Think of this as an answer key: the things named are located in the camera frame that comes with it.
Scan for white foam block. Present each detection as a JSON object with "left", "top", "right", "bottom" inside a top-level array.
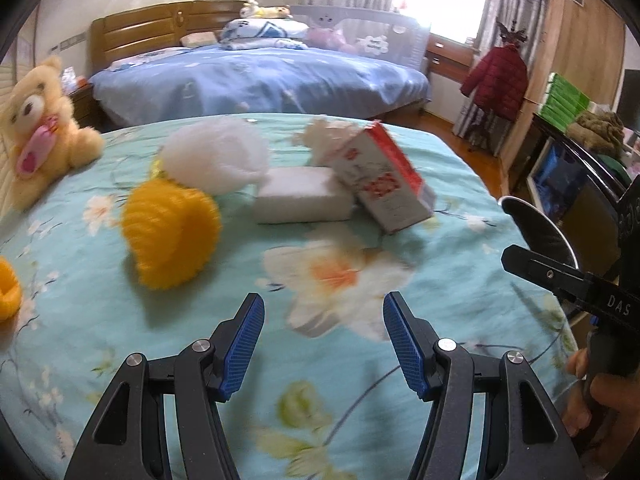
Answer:
[{"left": 251, "top": 166, "right": 357, "bottom": 225}]

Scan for small items on nightstand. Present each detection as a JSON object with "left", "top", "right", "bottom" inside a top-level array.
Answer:
[{"left": 60, "top": 67, "right": 88, "bottom": 91}]

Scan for yellow printed snack packet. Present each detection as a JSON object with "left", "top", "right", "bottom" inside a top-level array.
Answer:
[{"left": 149, "top": 157, "right": 173, "bottom": 183}]

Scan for pink plush toy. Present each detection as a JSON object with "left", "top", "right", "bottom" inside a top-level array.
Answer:
[{"left": 307, "top": 27, "right": 351, "bottom": 51}]

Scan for yellow ribbed plush ball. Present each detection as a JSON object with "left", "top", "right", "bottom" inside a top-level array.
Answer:
[{"left": 121, "top": 180, "right": 222, "bottom": 291}]

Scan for wooden desk with drawers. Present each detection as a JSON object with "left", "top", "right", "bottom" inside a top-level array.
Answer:
[{"left": 425, "top": 35, "right": 476, "bottom": 68}]

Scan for grey mesh bed guard rail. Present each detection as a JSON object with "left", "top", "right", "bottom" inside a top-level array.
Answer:
[{"left": 290, "top": 5, "right": 432, "bottom": 68}]

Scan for red puffer jacket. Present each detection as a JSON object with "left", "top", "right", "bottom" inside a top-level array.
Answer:
[{"left": 460, "top": 45, "right": 530, "bottom": 121}]

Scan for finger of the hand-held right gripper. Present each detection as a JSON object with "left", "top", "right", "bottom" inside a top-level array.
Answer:
[{"left": 501, "top": 245, "right": 640, "bottom": 321}]

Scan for wooden wardrobe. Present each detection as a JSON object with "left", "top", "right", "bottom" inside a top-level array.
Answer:
[{"left": 500, "top": 0, "right": 626, "bottom": 196}]

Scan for yellow foam fruit net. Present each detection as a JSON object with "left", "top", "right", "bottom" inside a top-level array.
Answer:
[{"left": 0, "top": 256, "right": 23, "bottom": 323}]

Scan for wooden headboard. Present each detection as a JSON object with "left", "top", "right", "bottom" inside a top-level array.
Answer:
[{"left": 90, "top": 0, "right": 261, "bottom": 81}]

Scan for black cabinet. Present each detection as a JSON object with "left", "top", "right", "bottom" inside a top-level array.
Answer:
[{"left": 520, "top": 112, "right": 636, "bottom": 281}]

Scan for brown furry garment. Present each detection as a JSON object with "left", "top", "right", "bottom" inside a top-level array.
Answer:
[{"left": 567, "top": 110, "right": 626, "bottom": 161}]

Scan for tan teddy bear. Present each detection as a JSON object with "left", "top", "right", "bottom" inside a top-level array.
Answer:
[{"left": 0, "top": 56, "right": 105, "bottom": 211}]

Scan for flat white printed pillow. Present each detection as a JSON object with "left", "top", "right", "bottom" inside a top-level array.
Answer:
[{"left": 110, "top": 47, "right": 191, "bottom": 68}]

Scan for red and white carton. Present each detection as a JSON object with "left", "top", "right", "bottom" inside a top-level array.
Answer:
[{"left": 320, "top": 121, "right": 436, "bottom": 235}]

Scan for teal floral bed sheet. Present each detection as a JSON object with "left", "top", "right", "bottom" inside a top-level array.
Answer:
[{"left": 0, "top": 112, "right": 581, "bottom": 480}]

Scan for dark coat rack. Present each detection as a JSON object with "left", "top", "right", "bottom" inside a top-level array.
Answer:
[{"left": 467, "top": 17, "right": 530, "bottom": 153}]

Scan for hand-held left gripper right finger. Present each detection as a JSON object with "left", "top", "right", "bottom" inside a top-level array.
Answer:
[{"left": 382, "top": 291, "right": 586, "bottom": 480}]

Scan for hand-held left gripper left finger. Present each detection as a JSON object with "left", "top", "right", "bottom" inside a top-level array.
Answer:
[{"left": 64, "top": 293, "right": 266, "bottom": 480}]

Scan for wooden nightstand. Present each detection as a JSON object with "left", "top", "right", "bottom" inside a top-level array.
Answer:
[{"left": 67, "top": 82, "right": 103, "bottom": 131}]

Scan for white paper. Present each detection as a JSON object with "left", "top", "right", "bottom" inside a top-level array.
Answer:
[{"left": 304, "top": 116, "right": 368, "bottom": 167}]

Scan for person's right hand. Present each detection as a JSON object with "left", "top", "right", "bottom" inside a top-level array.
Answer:
[{"left": 561, "top": 349, "right": 640, "bottom": 441}]

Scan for pink and white pillow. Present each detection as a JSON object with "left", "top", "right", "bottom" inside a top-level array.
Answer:
[{"left": 181, "top": 31, "right": 218, "bottom": 48}]

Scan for yellow and white plush toy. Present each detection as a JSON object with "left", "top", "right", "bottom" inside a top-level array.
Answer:
[{"left": 239, "top": 0, "right": 292, "bottom": 20}]

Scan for bed with blue cover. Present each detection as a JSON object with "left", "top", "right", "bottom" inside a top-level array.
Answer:
[{"left": 92, "top": 42, "right": 432, "bottom": 128}]

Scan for blue and white printed pillow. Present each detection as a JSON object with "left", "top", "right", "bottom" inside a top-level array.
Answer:
[{"left": 220, "top": 19, "right": 311, "bottom": 51}]

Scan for stack of green boxes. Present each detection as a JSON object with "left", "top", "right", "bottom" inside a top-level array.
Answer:
[{"left": 540, "top": 72, "right": 593, "bottom": 123}]

